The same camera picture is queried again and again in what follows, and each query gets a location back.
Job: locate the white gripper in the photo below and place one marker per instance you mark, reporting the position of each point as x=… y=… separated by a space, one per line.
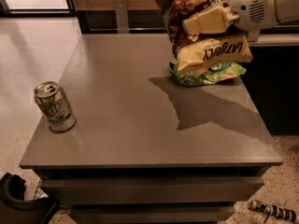
x=252 y=8

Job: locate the brown yellow chip bag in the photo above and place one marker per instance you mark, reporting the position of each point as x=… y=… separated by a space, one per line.
x=201 y=51

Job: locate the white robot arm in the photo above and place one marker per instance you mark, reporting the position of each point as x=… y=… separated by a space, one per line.
x=286 y=10

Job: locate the green chip bag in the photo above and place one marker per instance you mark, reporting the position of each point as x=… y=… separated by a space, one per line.
x=206 y=76

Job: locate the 7up soda can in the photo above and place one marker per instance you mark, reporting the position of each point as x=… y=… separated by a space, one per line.
x=53 y=103

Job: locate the grey lower drawer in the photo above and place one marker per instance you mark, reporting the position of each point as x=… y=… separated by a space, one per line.
x=153 y=215

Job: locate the grey drawer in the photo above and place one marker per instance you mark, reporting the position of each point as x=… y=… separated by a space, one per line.
x=153 y=215
x=153 y=190

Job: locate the dark framed window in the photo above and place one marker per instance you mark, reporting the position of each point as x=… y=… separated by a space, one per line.
x=35 y=7

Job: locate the grey upper drawer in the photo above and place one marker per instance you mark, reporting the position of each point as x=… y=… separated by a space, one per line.
x=153 y=190

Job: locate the black chair base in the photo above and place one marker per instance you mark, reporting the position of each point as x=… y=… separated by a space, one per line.
x=14 y=209

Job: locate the right metal wall bracket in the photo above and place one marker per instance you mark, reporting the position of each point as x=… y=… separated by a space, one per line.
x=252 y=36

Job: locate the metal wall bracket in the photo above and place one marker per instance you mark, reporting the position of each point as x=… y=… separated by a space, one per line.
x=121 y=13
x=252 y=36

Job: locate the left metal wall bracket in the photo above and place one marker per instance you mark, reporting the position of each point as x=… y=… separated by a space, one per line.
x=121 y=13

